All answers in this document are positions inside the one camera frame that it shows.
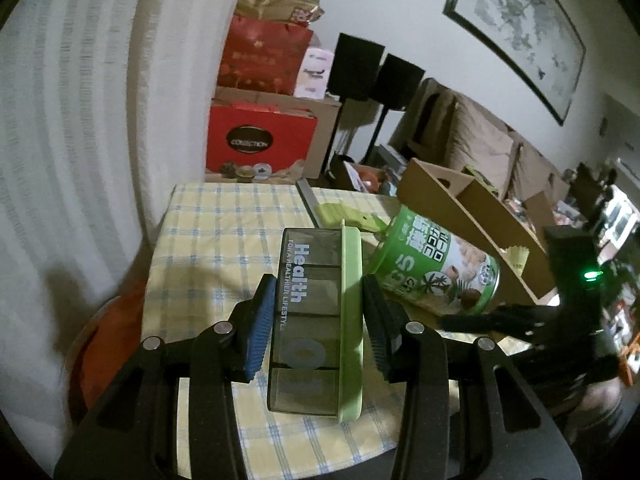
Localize white printed box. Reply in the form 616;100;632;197
294;47;335;100

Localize black framed painting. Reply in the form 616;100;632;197
442;0;587;127

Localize green lid pill organizer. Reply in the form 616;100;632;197
267;220;365;422

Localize red floral gift bag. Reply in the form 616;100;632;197
218;14;315;96

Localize green snack can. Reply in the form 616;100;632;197
367;205;502;316

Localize brown paper bag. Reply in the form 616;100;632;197
237;0;323;26

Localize grey flat strip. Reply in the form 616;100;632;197
297;183;321;226

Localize large cardboard box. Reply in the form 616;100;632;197
212;86;343;179

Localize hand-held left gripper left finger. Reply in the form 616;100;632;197
54;274;278;480

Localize brown covered sofa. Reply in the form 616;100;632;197
390;77;571;211

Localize red collection gift box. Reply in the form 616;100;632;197
205;102;318;181

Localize light green plastic scraper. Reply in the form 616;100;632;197
317;202;388;233

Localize open cardboard box of clutter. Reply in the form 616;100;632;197
330;155;403;193

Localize orange stool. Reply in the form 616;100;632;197
67;280;151;411

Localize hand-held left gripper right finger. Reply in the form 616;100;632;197
361;276;583;480

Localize black speaker stand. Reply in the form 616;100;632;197
320;100;351;176
360;107;391;161

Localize yellow crinkled paper liner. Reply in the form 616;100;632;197
505;245;530;273

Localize yellow checked tablecloth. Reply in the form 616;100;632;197
141;182;561;480

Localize cardboard divider box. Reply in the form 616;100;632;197
397;158;563;306

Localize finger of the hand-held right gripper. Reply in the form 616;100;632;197
439;315;548;343
494;304;563;322

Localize person's right forearm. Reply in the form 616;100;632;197
565;380;623;441

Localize green item on sofa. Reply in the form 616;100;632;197
460;165;501;197

